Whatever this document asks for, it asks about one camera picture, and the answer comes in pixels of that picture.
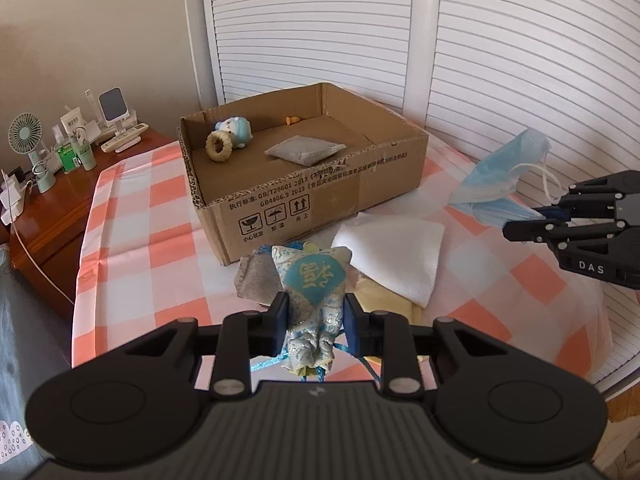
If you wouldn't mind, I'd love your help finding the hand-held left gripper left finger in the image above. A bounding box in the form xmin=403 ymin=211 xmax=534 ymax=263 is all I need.
xmin=117 ymin=293 xmax=291 ymax=402

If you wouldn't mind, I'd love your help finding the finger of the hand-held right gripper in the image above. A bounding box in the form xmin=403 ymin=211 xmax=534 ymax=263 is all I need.
xmin=502 ymin=218 xmax=632 ymax=257
xmin=559 ymin=170 xmax=640 ymax=221

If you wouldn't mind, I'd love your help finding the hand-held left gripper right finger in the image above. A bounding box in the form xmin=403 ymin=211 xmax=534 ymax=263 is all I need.
xmin=345 ymin=293 xmax=525 ymax=401

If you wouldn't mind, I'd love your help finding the blue tasselled sachet pouch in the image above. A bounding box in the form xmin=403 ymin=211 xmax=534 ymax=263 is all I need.
xmin=250 ymin=242 xmax=381 ymax=386

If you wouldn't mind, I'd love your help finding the blue face mask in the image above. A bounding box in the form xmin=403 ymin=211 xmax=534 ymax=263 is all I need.
xmin=448 ymin=128 xmax=571 ymax=226

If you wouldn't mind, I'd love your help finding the cardboard box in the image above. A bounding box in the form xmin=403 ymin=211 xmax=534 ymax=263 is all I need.
xmin=177 ymin=82 xmax=431 ymax=267

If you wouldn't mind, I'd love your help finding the grey fabric pouch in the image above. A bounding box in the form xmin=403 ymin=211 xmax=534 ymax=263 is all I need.
xmin=264 ymin=136 xmax=347 ymax=166
xmin=235 ymin=252 xmax=284 ymax=306

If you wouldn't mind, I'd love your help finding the cream scrunchie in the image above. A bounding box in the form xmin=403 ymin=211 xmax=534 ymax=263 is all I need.
xmin=206 ymin=130 xmax=233 ymax=163

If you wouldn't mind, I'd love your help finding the blue and white plush toy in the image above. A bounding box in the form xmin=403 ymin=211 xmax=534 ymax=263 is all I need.
xmin=214 ymin=116 xmax=252 ymax=150

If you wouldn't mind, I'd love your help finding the yellow cloth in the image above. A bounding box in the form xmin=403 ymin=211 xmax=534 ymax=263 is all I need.
xmin=350 ymin=277 xmax=424 ymax=324

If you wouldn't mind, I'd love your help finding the white folded cloth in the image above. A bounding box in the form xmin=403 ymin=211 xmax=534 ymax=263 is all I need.
xmin=331 ymin=212 xmax=446 ymax=309

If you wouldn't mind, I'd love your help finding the white louvered closet door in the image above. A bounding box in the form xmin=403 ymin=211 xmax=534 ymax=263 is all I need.
xmin=200 ymin=0 xmax=417 ymax=113
xmin=425 ymin=0 xmax=640 ymax=392

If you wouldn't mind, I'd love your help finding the pink checkered tablecloth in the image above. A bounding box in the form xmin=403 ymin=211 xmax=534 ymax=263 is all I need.
xmin=71 ymin=100 xmax=614 ymax=396

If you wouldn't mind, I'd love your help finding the white remote control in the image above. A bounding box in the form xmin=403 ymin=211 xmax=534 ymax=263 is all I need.
xmin=100 ymin=122 xmax=150 ymax=154

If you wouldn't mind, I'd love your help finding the wooden nightstand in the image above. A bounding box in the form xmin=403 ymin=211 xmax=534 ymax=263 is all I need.
xmin=7 ymin=127 xmax=176 ymax=322

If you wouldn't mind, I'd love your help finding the grey cloud print bedsheet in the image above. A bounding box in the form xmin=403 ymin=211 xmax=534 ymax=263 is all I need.
xmin=0 ymin=242 xmax=77 ymax=480

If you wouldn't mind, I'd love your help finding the green capped bottle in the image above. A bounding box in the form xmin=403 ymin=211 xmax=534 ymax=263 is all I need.
xmin=70 ymin=127 xmax=97 ymax=171

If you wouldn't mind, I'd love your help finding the green sanitiser bottle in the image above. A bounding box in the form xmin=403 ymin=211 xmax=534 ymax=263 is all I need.
xmin=52 ymin=142 xmax=80 ymax=174

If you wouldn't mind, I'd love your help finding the white phone stand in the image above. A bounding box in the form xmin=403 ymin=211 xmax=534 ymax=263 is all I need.
xmin=97 ymin=87 xmax=137 ymax=131

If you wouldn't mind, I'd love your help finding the white cream tube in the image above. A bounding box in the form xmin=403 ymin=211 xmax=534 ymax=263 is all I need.
xmin=60 ymin=110 xmax=84 ymax=143

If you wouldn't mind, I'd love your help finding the white power strip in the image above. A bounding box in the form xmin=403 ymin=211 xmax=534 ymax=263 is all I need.
xmin=0 ymin=182 xmax=29 ymax=226

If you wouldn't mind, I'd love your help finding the white charger plug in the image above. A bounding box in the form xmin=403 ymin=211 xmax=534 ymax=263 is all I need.
xmin=0 ymin=172 xmax=24 ymax=202

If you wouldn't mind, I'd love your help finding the green desk fan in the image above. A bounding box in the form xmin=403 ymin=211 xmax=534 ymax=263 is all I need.
xmin=7 ymin=112 xmax=56 ymax=194

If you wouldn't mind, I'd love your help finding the white power cable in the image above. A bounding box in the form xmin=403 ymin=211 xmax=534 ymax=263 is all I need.
xmin=9 ymin=219 xmax=77 ymax=307

